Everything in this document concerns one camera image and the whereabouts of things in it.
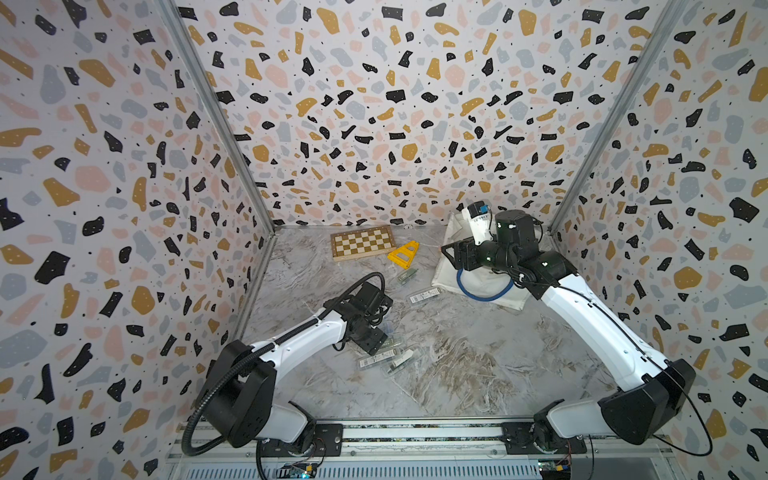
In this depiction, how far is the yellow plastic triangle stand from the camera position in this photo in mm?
1118

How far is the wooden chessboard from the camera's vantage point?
112cm

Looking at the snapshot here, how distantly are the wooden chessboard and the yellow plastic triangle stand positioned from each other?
2 centimetres
